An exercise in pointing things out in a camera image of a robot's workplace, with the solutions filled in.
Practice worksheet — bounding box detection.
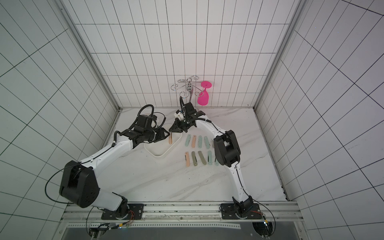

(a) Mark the mint folding fruit knife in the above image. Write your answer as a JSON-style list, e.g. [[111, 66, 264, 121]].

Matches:
[[204, 136, 211, 149], [185, 134, 192, 147], [198, 136, 203, 149]]

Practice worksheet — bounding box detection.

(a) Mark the peach folding fruit knife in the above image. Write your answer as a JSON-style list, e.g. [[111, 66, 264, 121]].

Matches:
[[191, 135, 197, 148], [185, 152, 191, 167]]

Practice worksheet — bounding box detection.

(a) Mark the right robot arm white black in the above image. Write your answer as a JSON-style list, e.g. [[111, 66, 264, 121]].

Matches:
[[169, 97, 254, 219]]

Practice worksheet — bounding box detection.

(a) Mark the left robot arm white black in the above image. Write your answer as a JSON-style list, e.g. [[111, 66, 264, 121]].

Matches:
[[59, 105, 170, 216]]

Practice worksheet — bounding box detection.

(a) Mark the white plastic storage box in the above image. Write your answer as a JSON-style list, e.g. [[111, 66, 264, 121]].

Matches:
[[144, 133, 183, 159]]

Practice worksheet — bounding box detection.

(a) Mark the pink plastic wine glass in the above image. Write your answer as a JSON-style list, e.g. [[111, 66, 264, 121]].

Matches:
[[197, 81, 212, 106]]

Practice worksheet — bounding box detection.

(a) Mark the chrome cup holder stand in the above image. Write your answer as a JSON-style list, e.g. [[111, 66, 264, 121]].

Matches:
[[170, 76, 203, 103]]

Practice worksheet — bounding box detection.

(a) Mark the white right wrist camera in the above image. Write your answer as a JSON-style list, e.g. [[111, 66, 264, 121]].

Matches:
[[174, 110, 185, 121]]

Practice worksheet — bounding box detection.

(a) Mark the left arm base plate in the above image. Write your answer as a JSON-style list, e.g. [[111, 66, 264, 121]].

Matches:
[[101, 203, 145, 221]]

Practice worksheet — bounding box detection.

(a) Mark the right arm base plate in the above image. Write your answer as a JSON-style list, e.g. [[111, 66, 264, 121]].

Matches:
[[219, 204, 263, 220]]

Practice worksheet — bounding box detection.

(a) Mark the aluminium mounting rail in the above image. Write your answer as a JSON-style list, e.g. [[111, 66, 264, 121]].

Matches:
[[61, 202, 304, 224]]

